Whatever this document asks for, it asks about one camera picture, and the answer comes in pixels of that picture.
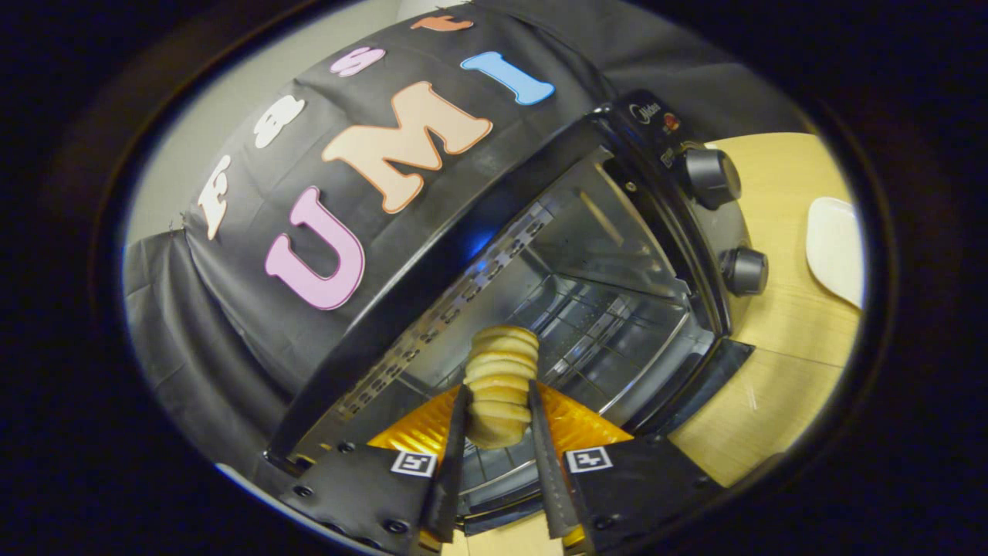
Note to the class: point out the white square plate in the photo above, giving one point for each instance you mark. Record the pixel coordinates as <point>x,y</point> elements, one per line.
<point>837,247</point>

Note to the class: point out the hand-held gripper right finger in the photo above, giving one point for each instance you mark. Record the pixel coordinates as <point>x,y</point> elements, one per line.
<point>544,463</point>

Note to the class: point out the ridged yellow bread roll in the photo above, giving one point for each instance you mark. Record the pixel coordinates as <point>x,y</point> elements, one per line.
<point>500,378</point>

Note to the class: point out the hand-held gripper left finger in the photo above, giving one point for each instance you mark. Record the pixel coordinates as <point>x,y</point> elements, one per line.
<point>455,463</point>

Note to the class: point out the black toaster oven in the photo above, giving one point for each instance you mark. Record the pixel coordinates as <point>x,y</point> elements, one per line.
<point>463,232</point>

